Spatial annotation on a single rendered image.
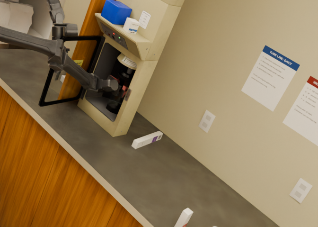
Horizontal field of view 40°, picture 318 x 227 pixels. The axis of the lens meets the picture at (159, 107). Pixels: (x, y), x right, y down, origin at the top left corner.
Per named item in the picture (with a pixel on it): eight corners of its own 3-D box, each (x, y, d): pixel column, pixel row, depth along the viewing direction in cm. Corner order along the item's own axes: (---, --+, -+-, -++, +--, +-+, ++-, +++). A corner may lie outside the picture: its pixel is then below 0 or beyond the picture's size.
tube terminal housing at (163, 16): (107, 102, 269) (154, -15, 240) (142, 131, 254) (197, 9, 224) (76, 105, 250) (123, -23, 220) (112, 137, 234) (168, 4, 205)
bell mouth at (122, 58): (132, 55, 246) (136, 47, 244) (154, 71, 237) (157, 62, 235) (110, 55, 232) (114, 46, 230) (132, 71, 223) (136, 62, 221)
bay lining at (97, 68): (114, 94, 265) (135, 42, 251) (143, 117, 252) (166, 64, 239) (84, 97, 245) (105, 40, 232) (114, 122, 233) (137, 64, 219)
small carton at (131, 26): (130, 30, 217) (135, 19, 214) (135, 34, 213) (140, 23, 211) (122, 28, 213) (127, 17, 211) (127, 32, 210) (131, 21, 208)
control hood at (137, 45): (103, 31, 232) (110, 14, 228) (145, 60, 216) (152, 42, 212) (88, 30, 223) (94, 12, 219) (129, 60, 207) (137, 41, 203)
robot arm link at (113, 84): (87, 73, 222) (84, 89, 220) (102, 70, 215) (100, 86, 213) (103, 80, 231) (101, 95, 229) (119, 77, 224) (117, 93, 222)
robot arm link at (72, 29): (52, 13, 222) (55, 12, 214) (74, 14, 227) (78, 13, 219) (52, 37, 223) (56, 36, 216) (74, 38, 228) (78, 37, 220)
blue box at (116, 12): (113, 17, 225) (119, 1, 222) (126, 25, 221) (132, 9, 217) (100, 15, 218) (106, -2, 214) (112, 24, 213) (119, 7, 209)
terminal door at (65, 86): (79, 99, 246) (102, 36, 230) (38, 107, 220) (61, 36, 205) (78, 98, 246) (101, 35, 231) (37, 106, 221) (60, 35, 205)
